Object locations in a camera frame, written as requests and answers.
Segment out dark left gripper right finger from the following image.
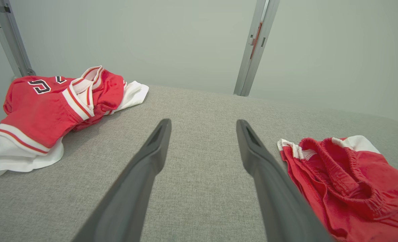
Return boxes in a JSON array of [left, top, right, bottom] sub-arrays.
[[236, 119, 335, 242]]

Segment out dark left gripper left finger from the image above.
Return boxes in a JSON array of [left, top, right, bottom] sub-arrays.
[[72, 118, 172, 242]]

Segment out red shorts with white trim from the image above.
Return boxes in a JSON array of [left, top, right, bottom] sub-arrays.
[[277, 135, 398, 242]]

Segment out red Bulls 23 jersey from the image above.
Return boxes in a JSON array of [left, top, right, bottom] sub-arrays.
[[0, 66, 149, 176]]

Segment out grey partition post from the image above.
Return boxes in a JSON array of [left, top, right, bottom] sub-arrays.
[[233, 0, 280, 97]]

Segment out grey metal frame leg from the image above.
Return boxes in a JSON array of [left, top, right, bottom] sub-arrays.
[[0, 0, 36, 77]]

